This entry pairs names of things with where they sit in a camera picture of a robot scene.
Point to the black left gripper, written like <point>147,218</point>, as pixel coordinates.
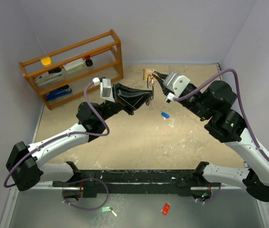
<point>130,99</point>

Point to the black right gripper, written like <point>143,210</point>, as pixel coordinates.
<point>161,75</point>

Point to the metal wire key clip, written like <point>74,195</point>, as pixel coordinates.
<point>151,83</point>

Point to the silver key bunch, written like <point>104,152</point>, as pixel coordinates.
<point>149,102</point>

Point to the blue capped key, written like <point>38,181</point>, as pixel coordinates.
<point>165,115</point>

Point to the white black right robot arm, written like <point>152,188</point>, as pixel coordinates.
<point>232,128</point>

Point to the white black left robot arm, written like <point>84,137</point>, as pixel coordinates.
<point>27,163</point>

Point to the tan spiral notebook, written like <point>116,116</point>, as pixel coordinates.
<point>146,72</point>

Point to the red black stamp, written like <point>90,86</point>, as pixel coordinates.
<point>88,61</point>

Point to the white cardboard box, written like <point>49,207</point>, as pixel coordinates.
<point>74,66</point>

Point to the blue stapler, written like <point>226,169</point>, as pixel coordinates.
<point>59,92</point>

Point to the wooden shelf rack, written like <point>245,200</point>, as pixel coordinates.
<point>106,54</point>

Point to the white black stapler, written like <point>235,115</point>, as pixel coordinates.
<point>50,76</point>

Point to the yellow lidded jar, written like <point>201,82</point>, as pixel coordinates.
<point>46,62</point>

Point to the green key tag with key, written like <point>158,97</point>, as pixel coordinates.
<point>107,209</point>

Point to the red key tag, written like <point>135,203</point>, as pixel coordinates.
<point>165,209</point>

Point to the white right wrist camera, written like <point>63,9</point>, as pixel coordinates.
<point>175,84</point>

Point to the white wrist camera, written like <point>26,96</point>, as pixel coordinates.
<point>106,90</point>
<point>175,84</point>

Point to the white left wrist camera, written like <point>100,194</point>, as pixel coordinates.
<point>106,90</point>

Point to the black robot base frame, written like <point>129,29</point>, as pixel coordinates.
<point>177,182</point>

